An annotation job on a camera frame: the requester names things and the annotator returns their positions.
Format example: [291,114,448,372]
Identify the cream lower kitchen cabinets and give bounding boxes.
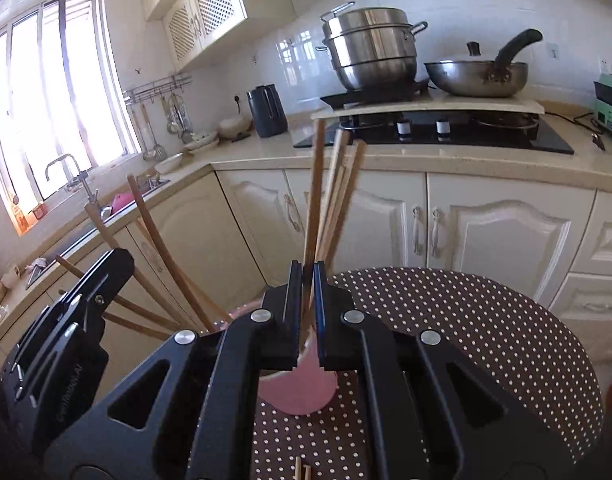
[0,159,612,376]

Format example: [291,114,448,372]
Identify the cream kitchen cabinets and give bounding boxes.
[142,0,296,72]
[0,159,612,376]

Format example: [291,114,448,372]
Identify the kitchen window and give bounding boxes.
[0,0,139,233]

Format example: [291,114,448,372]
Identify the cream upper kitchen cabinets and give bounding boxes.
[142,0,296,72]

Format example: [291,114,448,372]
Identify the green kitchen appliance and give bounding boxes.
[594,74,612,134]

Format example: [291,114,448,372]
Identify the wooden chopstick in holder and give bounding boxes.
[322,140,367,269]
[56,256,180,330]
[127,174,217,333]
[84,201,197,331]
[315,129,349,261]

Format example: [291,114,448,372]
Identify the pink cylindrical utensil holder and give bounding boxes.
[258,328,337,415]

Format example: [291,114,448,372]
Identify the chrome sink faucet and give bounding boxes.
[44,153,100,206]

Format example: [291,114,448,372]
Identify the brown polka dot tablecloth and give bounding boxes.
[251,268,604,479]

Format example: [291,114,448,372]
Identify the white bowl on counter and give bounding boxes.
[154,153,184,174]

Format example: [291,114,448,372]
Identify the dark electric kettle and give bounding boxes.
[246,84,289,139]

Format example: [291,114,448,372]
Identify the black gas stove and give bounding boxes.
[321,80,574,155]

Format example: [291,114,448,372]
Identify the stone slab over stove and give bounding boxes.
[310,91,545,120]

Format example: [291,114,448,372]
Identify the stainless steel steamer pot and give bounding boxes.
[320,1,428,91]

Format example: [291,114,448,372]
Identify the wall utensil rail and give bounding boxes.
[123,73,192,106]

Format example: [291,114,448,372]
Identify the steel wok black handle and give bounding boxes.
[425,28,543,98]

